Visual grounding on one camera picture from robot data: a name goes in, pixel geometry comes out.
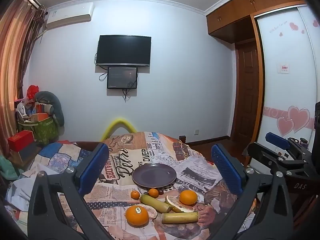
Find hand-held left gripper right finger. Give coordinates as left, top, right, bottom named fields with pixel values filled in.
left=211, top=144, right=294, bottom=240

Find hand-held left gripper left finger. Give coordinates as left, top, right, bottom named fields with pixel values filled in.
left=27, top=142, right=110, bottom=240

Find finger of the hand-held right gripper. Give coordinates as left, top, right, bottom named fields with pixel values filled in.
left=265, top=132, right=312, bottom=162
left=242, top=142, right=312, bottom=178

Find plain orange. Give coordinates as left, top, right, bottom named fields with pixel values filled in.
left=179, top=189, right=198, bottom=205

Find dark purple plate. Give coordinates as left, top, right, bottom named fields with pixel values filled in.
left=132, top=163, right=177, bottom=189

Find pomelo segment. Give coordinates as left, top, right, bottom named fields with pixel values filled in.
left=165, top=195, right=195, bottom=213
left=146, top=206, right=158, bottom=220

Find orange with sticker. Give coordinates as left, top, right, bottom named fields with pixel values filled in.
left=125, top=205, right=149, bottom=227

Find clutter pile on side table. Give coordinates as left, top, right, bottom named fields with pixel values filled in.
left=32, top=140, right=103, bottom=178

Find brown wooden door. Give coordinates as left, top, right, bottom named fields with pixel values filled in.
left=234, top=39, right=262, bottom=140

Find newspaper print tablecloth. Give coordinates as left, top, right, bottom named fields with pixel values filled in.
left=57, top=131, right=258, bottom=240

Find green storage bag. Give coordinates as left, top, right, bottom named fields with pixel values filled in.
left=17, top=115, right=59, bottom=145

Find white cloth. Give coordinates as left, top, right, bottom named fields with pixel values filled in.
left=5, top=175, right=38, bottom=210

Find orange box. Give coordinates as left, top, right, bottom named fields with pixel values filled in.
left=30, top=113, right=49, bottom=122

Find red box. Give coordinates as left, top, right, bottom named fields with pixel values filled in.
left=7, top=130, right=35, bottom=152

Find grey pillow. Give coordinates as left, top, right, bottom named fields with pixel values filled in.
left=34, top=91, right=65, bottom=127

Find teal cloth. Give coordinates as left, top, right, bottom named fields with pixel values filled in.
left=0, top=155, right=24, bottom=180

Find white heart print wardrobe door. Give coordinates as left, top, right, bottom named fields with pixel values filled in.
left=254, top=4, right=320, bottom=153

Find red plastic bag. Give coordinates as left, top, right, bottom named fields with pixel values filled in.
left=27, top=85, right=40, bottom=100

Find orange striped curtain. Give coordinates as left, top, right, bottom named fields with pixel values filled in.
left=0, top=0, right=48, bottom=160

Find wooden overhead cabinets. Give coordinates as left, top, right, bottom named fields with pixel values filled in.
left=206, top=0, right=307, bottom=37

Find white air conditioner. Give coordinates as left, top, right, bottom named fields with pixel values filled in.
left=46, top=2, right=94, bottom=29

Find black cable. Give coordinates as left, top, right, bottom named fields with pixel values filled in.
left=122, top=87, right=133, bottom=101

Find small black wall monitor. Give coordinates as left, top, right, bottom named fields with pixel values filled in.
left=107, top=66, right=138, bottom=90

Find black wall television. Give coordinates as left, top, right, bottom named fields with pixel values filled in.
left=96, top=35, right=152, bottom=67

